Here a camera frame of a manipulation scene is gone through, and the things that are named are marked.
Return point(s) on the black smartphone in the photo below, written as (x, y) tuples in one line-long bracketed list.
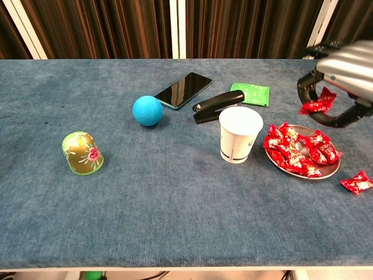
[(183, 90)]

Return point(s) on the white paper cup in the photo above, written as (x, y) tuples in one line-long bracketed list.
[(237, 140)]

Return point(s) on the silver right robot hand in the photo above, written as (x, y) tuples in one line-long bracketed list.
[(349, 67)]

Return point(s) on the red candy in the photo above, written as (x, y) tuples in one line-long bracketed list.
[(357, 183), (316, 140), (274, 143), (330, 153), (317, 156), (310, 169), (320, 103), (292, 152), (277, 157), (294, 167), (284, 131)]

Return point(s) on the black stapler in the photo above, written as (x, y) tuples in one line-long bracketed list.
[(218, 103)]

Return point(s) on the green rounded plastic part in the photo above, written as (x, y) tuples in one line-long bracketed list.
[(93, 276)]

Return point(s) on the blue ball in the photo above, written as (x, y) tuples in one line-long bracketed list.
[(147, 111)]

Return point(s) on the green round can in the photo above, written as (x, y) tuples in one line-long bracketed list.
[(83, 154)]

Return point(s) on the blue felt table cloth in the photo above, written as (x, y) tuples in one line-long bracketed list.
[(175, 204)]

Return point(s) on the green sachet packet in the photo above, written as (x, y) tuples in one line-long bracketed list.
[(253, 93)]

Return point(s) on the bowl of red candies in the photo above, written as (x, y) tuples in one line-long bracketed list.
[(330, 169)]

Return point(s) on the white frame post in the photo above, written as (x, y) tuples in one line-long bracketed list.
[(25, 29), (175, 29), (322, 23)]

